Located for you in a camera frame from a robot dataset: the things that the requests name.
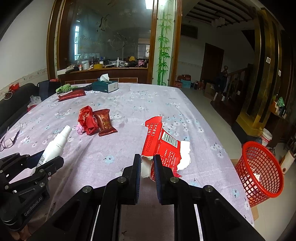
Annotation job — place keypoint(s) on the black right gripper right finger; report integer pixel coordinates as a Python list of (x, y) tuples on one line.
[(164, 185)]

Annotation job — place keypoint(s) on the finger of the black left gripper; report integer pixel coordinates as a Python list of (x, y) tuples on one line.
[(32, 161), (49, 168)]

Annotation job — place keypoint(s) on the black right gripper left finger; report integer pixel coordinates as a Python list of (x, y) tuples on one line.
[(132, 183)]

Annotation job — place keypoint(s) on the white spray bottle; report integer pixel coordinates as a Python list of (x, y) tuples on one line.
[(55, 147)]

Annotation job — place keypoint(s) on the torn red cardboard box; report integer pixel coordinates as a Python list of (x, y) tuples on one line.
[(174, 154)]

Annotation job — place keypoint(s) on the dark red snack packet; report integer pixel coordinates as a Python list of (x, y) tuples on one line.
[(104, 122)]

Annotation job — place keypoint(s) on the red foil wrapper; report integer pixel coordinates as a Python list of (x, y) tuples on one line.
[(87, 120)]

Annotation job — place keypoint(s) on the eyeglasses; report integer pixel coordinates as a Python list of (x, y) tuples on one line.
[(7, 143)]

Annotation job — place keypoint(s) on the black sofa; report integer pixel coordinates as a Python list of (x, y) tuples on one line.
[(16, 106)]

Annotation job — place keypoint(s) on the purple floral bed sheet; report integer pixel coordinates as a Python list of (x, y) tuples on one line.
[(94, 160)]

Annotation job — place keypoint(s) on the green cloth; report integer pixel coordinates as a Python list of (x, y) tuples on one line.
[(65, 88)]

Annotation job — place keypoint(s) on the flat dark red packet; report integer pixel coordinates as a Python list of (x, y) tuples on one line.
[(71, 95)]

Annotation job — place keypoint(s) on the red plastic mesh basket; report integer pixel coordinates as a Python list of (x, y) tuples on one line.
[(259, 173)]

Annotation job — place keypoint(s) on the teal tissue box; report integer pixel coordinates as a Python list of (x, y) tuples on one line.
[(105, 84)]

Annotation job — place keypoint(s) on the white plastic bucket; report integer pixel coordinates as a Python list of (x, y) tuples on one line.
[(266, 137)]

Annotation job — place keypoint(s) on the bamboo painted pillar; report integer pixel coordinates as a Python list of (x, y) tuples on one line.
[(165, 32)]

